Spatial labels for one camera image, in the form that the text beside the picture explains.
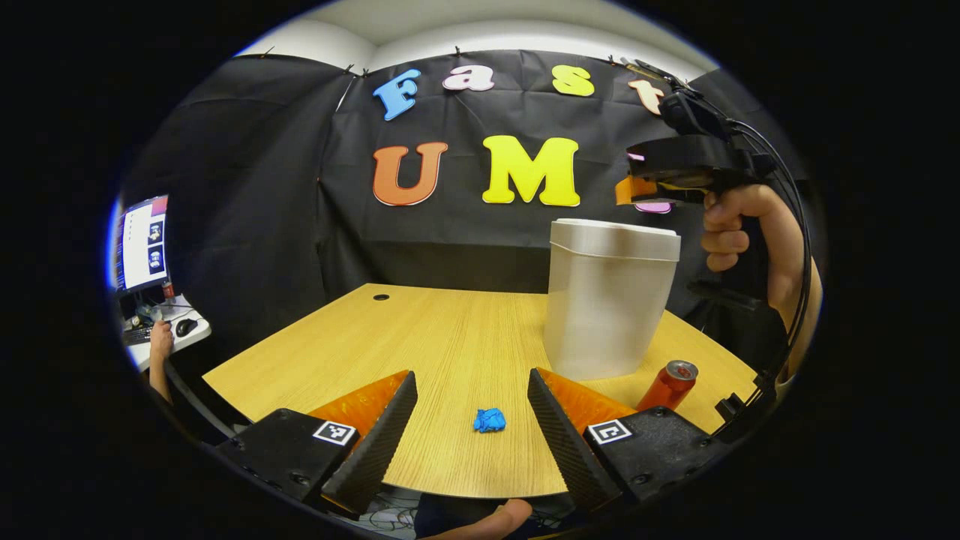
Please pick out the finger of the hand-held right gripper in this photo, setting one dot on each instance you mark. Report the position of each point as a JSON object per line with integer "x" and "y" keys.
{"x": 636, "y": 190}

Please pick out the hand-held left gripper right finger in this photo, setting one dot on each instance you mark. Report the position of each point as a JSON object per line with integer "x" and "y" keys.
{"x": 562, "y": 442}

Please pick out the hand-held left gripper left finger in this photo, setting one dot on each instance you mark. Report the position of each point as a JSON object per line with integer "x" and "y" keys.
{"x": 382, "y": 442}

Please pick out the blue paper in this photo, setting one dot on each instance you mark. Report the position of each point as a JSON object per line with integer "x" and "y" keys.
{"x": 490, "y": 421}

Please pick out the red pop can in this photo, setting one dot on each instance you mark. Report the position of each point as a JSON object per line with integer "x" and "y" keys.
{"x": 664, "y": 388}

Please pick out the white desktop garbage bin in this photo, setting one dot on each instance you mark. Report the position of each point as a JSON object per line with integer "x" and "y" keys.
{"x": 607, "y": 307}

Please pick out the wooden desktop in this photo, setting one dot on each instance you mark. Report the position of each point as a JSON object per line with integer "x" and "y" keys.
{"x": 450, "y": 337}

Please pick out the small red drink can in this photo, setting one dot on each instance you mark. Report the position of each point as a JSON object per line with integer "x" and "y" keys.
{"x": 168, "y": 291}

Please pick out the white side desk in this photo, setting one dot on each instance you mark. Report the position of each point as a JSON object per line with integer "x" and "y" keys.
{"x": 191, "y": 341}

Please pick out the black computer mouse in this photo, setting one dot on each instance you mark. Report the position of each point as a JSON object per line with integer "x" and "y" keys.
{"x": 186, "y": 327}

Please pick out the black keyboard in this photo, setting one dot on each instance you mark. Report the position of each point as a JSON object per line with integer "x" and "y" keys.
{"x": 137, "y": 336}

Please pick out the black backdrop cloth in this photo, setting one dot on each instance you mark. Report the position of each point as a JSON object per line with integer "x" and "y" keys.
{"x": 262, "y": 187}

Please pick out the computer monitor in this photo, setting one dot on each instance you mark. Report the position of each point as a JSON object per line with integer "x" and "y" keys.
{"x": 142, "y": 244}

